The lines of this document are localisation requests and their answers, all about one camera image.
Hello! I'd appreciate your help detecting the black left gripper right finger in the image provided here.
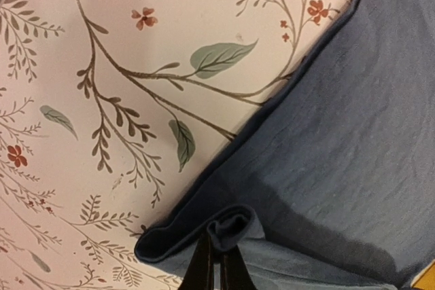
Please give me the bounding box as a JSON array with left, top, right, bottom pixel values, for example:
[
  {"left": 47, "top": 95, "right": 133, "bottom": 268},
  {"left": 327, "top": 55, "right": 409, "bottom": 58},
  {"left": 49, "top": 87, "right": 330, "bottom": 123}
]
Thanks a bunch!
[{"left": 220, "top": 247, "right": 257, "bottom": 290}]

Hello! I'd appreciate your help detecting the yellow plastic laundry basket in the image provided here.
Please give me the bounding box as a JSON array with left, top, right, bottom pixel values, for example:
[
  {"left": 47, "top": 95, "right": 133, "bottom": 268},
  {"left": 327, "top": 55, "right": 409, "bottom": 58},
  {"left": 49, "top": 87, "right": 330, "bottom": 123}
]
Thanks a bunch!
[{"left": 411, "top": 262, "right": 435, "bottom": 290}]

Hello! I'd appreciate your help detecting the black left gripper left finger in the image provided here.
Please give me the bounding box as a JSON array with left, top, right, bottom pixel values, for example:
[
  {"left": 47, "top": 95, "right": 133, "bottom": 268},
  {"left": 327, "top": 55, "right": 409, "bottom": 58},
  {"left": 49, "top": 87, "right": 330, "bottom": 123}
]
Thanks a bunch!
[{"left": 181, "top": 235, "right": 219, "bottom": 290}]

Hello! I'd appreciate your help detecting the floral patterned table cloth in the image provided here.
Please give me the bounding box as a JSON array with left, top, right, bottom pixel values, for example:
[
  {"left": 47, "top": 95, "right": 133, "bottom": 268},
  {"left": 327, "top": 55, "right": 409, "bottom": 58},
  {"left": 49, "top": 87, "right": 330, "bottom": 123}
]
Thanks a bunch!
[{"left": 1, "top": 0, "right": 351, "bottom": 289}]

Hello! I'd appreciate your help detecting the grey blue garment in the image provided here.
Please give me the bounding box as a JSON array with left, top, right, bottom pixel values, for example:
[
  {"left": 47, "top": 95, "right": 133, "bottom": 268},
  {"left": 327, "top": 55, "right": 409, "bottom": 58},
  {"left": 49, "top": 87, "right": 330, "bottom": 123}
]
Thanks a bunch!
[{"left": 135, "top": 0, "right": 434, "bottom": 289}]

